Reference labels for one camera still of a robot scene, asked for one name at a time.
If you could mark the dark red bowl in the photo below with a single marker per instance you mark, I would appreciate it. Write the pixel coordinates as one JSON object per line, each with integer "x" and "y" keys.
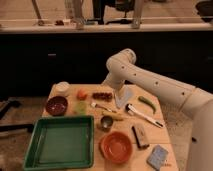
{"x": 56, "y": 106}

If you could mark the small metal cup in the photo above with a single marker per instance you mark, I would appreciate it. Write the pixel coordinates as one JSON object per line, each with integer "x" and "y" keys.
{"x": 106, "y": 123}

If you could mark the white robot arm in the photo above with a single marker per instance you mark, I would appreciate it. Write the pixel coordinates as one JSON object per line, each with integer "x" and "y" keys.
{"x": 194, "y": 102}

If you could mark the green plastic cup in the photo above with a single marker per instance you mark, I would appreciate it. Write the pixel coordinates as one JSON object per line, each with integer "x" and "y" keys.
{"x": 80, "y": 108}

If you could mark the white handled peeler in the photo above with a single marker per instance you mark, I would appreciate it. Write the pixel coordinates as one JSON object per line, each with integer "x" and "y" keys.
{"x": 133, "y": 111}

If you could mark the red orange apple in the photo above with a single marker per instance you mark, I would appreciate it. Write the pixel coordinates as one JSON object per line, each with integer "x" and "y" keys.
{"x": 81, "y": 95}

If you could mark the blue sponge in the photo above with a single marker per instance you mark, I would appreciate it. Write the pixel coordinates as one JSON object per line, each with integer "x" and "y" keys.
{"x": 157, "y": 157}

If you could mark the white small bowl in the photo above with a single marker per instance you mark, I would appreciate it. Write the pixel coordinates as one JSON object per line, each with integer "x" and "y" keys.
{"x": 62, "y": 89}

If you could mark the black brown box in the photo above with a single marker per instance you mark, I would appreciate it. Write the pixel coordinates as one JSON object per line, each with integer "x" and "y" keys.
{"x": 140, "y": 137}

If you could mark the yellow banana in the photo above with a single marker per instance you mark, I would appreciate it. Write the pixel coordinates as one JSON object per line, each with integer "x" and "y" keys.
{"x": 115, "y": 116}

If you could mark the orange bowl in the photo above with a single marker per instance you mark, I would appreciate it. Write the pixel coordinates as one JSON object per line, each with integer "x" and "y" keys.
{"x": 116, "y": 147}

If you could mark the green chili pepper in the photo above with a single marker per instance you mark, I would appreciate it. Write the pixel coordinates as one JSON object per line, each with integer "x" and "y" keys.
{"x": 147, "y": 102}

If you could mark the green plastic tray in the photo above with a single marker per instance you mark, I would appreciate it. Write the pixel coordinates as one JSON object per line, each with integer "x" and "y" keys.
{"x": 61, "y": 143}

